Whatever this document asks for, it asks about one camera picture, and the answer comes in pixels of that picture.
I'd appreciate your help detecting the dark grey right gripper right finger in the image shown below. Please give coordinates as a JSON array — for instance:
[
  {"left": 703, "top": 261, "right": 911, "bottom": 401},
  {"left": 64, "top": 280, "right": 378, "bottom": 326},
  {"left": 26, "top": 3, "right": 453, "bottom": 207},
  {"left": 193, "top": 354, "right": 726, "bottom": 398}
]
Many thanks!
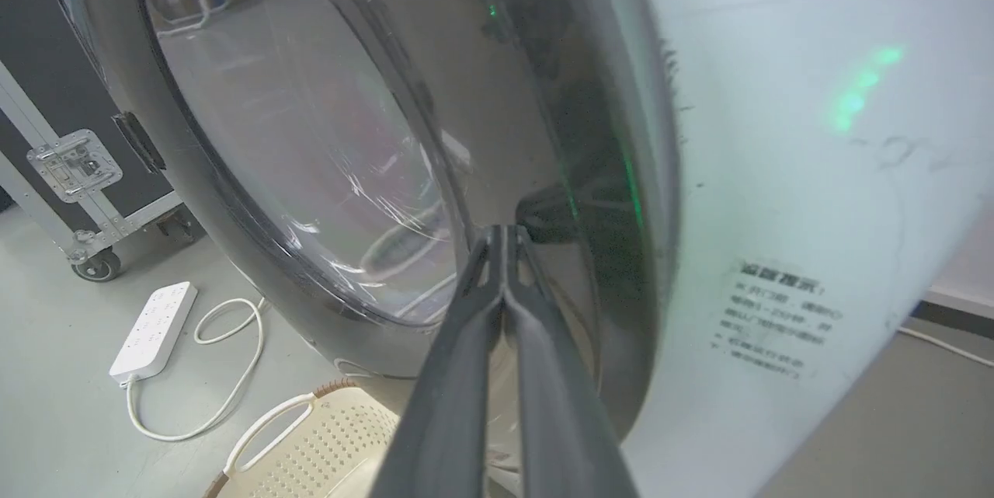
[{"left": 505, "top": 225, "right": 639, "bottom": 498}]

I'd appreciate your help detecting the round grey washing machine door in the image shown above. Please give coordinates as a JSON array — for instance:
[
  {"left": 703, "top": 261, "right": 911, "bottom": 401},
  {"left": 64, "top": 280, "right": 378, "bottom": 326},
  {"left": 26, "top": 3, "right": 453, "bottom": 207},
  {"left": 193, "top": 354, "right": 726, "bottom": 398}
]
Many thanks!
[{"left": 43, "top": 0, "right": 683, "bottom": 475}]

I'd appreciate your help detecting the black flight case with casters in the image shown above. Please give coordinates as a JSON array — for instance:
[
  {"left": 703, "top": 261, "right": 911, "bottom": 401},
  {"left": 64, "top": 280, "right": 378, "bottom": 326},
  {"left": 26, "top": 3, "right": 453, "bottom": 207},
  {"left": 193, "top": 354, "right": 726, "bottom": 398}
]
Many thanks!
[{"left": 0, "top": 0, "right": 204, "bottom": 283}]

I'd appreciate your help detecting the white washing machine body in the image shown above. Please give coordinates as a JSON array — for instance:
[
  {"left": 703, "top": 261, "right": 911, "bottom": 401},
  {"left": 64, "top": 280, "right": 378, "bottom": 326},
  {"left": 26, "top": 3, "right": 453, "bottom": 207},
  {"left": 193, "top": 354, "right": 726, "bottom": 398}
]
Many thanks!
[{"left": 602, "top": 0, "right": 994, "bottom": 498}]

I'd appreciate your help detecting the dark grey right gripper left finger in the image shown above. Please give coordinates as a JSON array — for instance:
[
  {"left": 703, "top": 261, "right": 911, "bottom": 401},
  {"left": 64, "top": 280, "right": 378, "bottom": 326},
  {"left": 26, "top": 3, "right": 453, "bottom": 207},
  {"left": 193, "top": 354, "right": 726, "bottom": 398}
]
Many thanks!
[{"left": 371, "top": 225, "right": 508, "bottom": 498}]

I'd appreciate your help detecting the white cable along wall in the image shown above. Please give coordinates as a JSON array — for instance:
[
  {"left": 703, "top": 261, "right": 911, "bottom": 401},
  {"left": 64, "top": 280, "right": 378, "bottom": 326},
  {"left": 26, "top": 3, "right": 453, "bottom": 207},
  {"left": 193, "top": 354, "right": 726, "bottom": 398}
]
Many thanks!
[{"left": 898, "top": 326, "right": 994, "bottom": 368}]

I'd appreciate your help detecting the white power strip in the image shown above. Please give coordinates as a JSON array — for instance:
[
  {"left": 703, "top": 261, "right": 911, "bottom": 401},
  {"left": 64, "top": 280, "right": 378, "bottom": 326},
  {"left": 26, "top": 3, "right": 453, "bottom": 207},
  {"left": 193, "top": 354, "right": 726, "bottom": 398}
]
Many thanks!
[{"left": 109, "top": 281, "right": 199, "bottom": 386}]

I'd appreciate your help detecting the cream perforated laundry basket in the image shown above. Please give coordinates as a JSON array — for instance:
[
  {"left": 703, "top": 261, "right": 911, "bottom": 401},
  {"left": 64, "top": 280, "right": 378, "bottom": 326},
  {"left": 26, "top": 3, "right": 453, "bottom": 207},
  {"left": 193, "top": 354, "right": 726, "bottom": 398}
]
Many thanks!
[{"left": 203, "top": 378, "right": 405, "bottom": 498}]

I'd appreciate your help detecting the white power strip cable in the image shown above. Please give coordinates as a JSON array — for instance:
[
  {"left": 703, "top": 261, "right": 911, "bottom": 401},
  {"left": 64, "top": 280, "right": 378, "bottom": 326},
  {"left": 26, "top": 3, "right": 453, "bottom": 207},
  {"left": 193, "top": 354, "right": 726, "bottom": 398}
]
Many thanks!
[{"left": 125, "top": 297, "right": 266, "bottom": 443}]

